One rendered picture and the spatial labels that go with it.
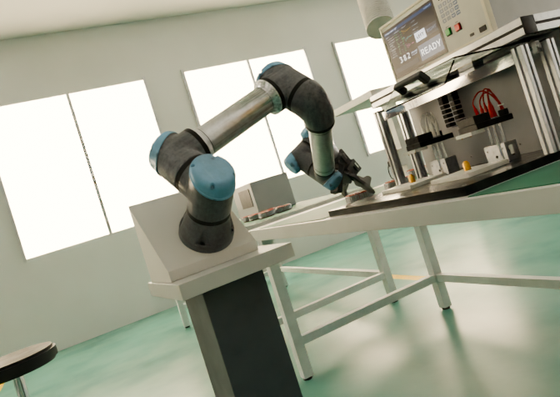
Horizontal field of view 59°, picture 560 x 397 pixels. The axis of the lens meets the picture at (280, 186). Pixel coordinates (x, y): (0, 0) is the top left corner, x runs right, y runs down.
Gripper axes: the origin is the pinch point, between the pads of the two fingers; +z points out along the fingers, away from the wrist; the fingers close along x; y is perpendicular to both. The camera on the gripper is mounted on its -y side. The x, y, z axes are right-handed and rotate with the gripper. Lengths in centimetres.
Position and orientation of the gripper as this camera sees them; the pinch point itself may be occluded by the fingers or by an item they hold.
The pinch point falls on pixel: (360, 198)
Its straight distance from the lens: 199.0
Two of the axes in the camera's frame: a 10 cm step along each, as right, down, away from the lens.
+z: 6.4, 7.1, 2.9
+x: -5.7, 1.9, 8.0
